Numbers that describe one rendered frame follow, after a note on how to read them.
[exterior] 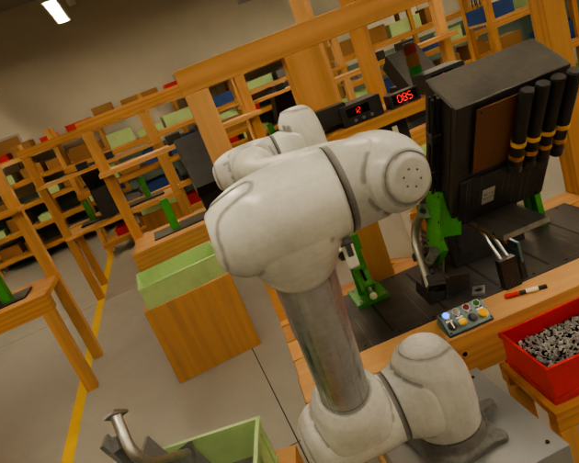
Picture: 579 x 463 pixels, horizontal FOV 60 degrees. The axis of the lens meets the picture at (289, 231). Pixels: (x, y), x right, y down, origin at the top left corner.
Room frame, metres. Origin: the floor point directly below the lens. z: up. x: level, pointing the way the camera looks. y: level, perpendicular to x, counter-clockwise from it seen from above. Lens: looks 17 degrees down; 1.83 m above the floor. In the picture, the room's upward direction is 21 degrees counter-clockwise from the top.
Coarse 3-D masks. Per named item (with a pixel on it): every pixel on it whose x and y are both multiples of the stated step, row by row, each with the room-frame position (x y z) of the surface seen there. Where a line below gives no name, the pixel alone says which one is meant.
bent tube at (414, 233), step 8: (416, 208) 1.66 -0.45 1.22; (424, 208) 1.66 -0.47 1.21; (416, 216) 1.67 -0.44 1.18; (424, 216) 1.64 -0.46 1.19; (416, 224) 1.69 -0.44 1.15; (416, 232) 1.71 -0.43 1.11; (416, 240) 1.70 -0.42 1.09; (416, 248) 1.69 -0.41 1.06; (416, 256) 1.67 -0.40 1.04; (424, 256) 1.66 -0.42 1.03; (424, 264) 1.63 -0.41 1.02; (424, 272) 1.61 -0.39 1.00; (424, 280) 1.60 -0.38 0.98
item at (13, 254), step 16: (32, 144) 10.40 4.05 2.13; (0, 160) 10.16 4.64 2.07; (16, 160) 10.12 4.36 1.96; (32, 160) 10.61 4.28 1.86; (16, 176) 10.49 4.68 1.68; (80, 176) 10.39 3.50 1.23; (64, 192) 10.21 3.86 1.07; (0, 208) 10.10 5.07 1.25; (80, 208) 10.24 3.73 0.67; (16, 224) 10.12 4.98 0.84; (32, 224) 10.22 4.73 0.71; (48, 224) 10.11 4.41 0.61; (0, 240) 9.98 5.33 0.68; (48, 240) 10.52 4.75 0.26; (64, 240) 10.13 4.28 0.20; (0, 256) 10.35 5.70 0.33; (16, 256) 10.03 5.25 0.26; (0, 272) 9.92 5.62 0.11
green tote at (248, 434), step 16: (256, 416) 1.24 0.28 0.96; (224, 432) 1.24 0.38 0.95; (240, 432) 1.23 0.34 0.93; (256, 432) 1.17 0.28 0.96; (176, 448) 1.25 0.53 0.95; (208, 448) 1.24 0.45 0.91; (224, 448) 1.24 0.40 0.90; (240, 448) 1.24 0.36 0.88; (256, 448) 1.11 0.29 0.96; (272, 448) 1.23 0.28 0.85
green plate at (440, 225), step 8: (440, 192) 1.57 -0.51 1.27; (432, 200) 1.62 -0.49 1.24; (440, 200) 1.56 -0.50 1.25; (432, 208) 1.63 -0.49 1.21; (440, 208) 1.56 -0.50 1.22; (432, 216) 1.63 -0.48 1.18; (440, 216) 1.56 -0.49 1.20; (448, 216) 1.58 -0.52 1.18; (432, 224) 1.63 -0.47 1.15; (440, 224) 1.56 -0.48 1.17; (448, 224) 1.58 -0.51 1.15; (456, 224) 1.58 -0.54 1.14; (432, 232) 1.63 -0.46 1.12; (440, 232) 1.56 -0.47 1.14; (448, 232) 1.58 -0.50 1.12; (456, 232) 1.58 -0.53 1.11; (432, 240) 1.63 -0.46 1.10; (440, 240) 1.56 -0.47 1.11
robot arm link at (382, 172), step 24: (336, 144) 0.69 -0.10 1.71; (360, 144) 0.67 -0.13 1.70; (384, 144) 0.64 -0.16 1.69; (408, 144) 0.63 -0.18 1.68; (336, 168) 0.65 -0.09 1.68; (360, 168) 0.64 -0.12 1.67; (384, 168) 0.61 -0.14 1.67; (408, 168) 0.61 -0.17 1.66; (360, 192) 0.63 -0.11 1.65; (384, 192) 0.61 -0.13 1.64; (408, 192) 0.61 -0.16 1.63; (360, 216) 0.64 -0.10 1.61; (384, 216) 0.65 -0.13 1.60
